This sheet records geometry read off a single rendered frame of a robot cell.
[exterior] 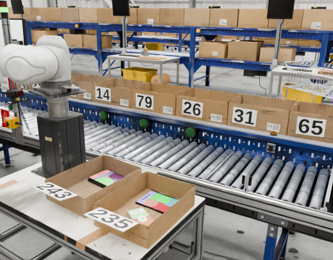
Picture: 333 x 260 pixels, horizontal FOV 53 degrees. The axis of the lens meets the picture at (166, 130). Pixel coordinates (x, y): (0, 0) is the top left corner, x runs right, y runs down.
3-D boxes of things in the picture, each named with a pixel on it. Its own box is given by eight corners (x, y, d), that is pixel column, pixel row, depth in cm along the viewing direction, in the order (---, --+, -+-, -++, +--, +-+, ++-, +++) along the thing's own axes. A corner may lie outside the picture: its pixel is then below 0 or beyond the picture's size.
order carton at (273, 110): (226, 126, 229) (228, 101, 223) (239, 115, 253) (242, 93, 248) (286, 136, 211) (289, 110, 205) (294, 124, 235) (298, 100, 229)
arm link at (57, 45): (77, 77, 179) (73, 34, 172) (61, 83, 162) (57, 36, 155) (48, 76, 182) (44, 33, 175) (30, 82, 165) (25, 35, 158)
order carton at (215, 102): (175, 117, 247) (176, 94, 241) (192, 108, 271) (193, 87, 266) (226, 126, 229) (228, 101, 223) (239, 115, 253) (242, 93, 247)
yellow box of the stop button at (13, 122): (3, 128, 240) (1, 118, 238) (13, 125, 248) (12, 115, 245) (16, 131, 234) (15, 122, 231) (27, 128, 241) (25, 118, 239)
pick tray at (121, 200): (93, 225, 141) (91, 204, 138) (146, 188, 172) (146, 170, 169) (148, 249, 127) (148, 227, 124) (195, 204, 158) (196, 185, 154)
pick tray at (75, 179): (45, 198, 161) (43, 179, 157) (103, 170, 190) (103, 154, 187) (85, 218, 145) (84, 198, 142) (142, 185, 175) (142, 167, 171)
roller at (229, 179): (216, 191, 180) (217, 182, 178) (245, 158, 223) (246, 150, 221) (225, 193, 178) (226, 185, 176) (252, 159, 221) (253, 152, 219)
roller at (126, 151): (110, 162, 213) (110, 155, 211) (153, 137, 256) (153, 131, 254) (117, 164, 211) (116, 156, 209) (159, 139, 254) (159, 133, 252)
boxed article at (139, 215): (140, 234, 135) (140, 230, 134) (127, 214, 148) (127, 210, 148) (157, 229, 138) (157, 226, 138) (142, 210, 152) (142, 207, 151)
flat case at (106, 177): (113, 191, 164) (113, 189, 164) (88, 179, 175) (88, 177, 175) (132, 181, 174) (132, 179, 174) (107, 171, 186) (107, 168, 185)
